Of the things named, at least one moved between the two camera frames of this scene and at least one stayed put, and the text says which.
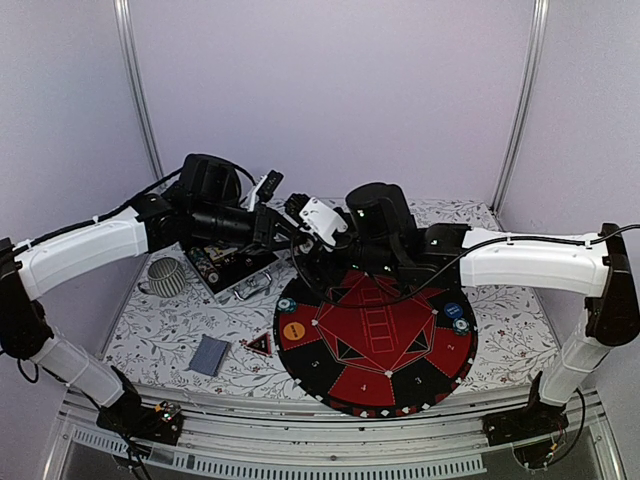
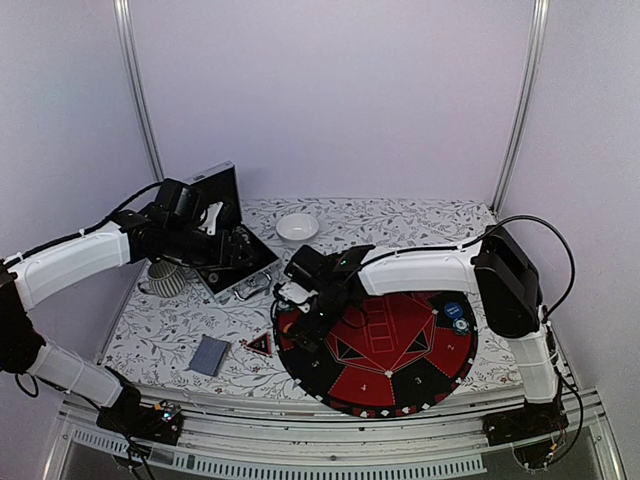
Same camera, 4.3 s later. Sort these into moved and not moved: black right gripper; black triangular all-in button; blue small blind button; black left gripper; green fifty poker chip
Moved: black right gripper; black left gripper
Not moved: black triangular all-in button; green fifty poker chip; blue small blind button
